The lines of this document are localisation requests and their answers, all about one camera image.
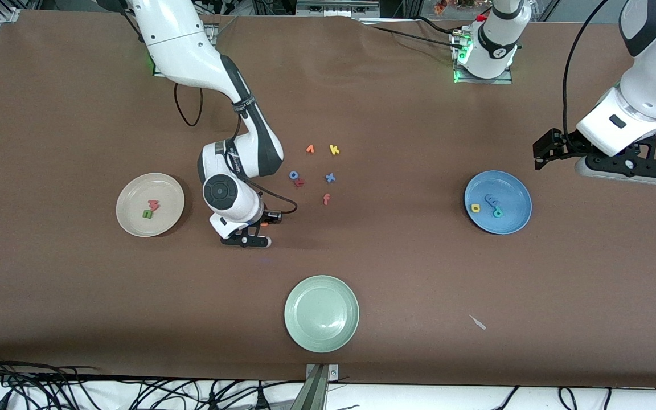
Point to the blue foam letter m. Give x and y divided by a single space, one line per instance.
492 199

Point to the red foam letter w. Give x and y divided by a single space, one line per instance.
153 204

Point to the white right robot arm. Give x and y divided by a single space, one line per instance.
180 40

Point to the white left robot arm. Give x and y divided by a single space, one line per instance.
647 97

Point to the blue plate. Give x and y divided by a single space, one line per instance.
513 196

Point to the beige plate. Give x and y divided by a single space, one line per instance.
150 193

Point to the pale green plate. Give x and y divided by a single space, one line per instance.
321 314

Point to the orange decorative object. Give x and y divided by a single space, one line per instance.
441 7

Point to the small white paper scrap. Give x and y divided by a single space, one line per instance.
479 323

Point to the brown table cover sheet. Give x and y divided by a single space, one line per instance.
77 313

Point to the grey power strip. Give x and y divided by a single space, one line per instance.
333 7

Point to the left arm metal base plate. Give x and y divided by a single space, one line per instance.
499 81

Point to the metal camera pole bracket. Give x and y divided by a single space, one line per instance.
319 387

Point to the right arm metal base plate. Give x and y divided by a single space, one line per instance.
157 71

